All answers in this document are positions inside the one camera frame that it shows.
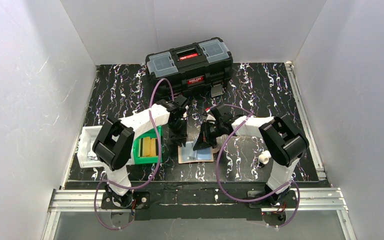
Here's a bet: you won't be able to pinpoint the black plastic toolbox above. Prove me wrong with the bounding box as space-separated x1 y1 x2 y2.
145 37 233 100

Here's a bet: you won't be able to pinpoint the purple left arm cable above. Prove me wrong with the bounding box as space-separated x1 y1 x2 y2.
93 78 176 231

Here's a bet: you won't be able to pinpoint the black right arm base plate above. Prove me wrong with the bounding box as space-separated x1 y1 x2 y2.
246 190 298 213

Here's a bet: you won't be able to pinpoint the aluminium front rail frame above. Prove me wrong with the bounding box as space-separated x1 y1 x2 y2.
42 188 356 240

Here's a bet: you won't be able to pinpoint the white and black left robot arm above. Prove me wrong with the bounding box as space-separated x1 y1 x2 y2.
92 95 189 209

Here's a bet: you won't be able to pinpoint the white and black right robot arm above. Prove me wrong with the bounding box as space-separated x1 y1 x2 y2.
193 103 310 203

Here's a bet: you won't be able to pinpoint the white plastic bin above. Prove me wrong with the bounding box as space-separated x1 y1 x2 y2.
76 125 104 169

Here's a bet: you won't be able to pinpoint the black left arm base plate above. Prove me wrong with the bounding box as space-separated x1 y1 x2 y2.
100 191 151 210

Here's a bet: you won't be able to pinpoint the yellow cards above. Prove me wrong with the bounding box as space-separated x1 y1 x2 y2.
138 136 158 158

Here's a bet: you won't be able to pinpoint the green plastic bin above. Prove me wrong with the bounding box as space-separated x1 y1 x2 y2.
132 129 159 165

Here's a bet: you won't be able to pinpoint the printed card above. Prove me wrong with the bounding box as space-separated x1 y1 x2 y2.
87 151 98 161

